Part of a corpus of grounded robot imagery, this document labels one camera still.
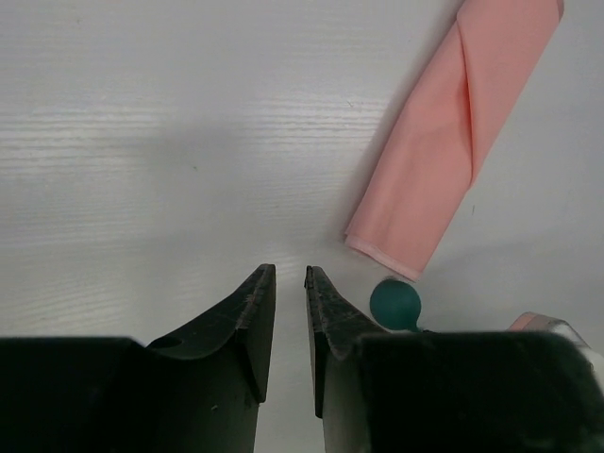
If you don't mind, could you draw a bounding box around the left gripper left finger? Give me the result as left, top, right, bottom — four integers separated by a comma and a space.
1, 264, 277, 452

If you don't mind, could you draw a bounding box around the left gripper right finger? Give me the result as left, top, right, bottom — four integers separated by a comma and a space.
305, 266, 603, 452

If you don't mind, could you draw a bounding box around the teal plastic spoon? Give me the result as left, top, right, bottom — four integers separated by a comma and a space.
369, 278, 422, 332

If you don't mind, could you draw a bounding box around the pink satin napkin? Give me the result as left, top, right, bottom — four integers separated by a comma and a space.
345, 0, 564, 280

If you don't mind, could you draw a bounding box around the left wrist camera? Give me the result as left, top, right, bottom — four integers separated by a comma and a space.
509, 311, 603, 378

